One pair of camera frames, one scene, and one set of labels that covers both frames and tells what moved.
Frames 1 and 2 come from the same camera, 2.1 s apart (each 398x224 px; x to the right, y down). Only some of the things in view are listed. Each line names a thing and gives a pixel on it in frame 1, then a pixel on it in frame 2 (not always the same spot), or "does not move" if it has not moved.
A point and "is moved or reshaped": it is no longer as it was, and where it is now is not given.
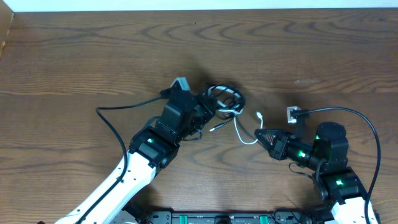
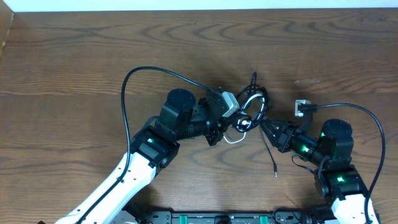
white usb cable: [259, 114] is moved or reshaped
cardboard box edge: [6, 17] does not move
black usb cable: [230, 101] is moved or reshaped
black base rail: [229, 217] does not move
